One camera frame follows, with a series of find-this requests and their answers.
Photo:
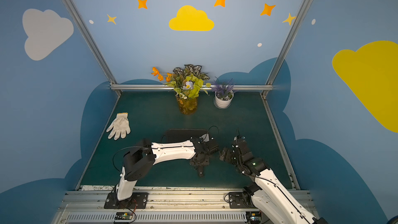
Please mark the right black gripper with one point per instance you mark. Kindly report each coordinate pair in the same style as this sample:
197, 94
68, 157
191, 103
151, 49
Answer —
227, 155

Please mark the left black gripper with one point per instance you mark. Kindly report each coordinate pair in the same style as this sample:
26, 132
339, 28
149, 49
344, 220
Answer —
199, 161

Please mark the black cutting board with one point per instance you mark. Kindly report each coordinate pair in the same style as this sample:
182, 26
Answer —
181, 135

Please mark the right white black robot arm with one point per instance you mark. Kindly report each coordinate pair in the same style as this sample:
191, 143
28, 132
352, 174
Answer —
267, 193

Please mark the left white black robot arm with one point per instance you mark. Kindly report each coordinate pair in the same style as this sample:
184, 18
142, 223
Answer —
141, 158

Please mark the right circuit board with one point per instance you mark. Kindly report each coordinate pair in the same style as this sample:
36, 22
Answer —
253, 217

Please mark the left green circuit board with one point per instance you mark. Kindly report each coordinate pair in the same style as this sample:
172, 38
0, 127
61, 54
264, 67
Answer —
124, 218

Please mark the lavender plant in white pot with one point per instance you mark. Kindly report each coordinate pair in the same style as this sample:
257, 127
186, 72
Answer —
223, 93

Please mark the flower bouquet in glass vase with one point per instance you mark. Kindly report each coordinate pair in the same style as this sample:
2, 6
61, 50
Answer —
187, 83

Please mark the white work glove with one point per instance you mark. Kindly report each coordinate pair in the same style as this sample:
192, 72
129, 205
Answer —
120, 127

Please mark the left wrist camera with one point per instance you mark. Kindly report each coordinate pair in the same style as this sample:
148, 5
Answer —
212, 146

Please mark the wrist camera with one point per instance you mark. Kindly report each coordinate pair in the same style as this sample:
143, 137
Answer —
212, 146
240, 146

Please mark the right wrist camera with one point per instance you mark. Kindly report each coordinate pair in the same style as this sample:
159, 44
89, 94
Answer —
240, 146

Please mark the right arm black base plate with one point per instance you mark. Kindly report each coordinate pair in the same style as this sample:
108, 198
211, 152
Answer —
237, 200

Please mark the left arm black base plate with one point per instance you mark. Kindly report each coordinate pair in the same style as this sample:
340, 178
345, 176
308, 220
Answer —
138, 200

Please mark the rear aluminium frame bar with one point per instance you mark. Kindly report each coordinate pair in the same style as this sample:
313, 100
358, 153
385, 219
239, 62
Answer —
130, 87

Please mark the aluminium front rail base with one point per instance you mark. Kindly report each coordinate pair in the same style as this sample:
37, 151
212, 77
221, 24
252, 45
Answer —
166, 205

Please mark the right aluminium frame post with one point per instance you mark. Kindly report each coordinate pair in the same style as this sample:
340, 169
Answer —
300, 16

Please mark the aluminium frame post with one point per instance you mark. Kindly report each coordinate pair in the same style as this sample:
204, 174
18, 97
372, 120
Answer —
82, 27
300, 16

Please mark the left aluminium frame post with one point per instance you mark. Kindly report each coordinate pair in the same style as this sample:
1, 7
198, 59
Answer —
82, 27

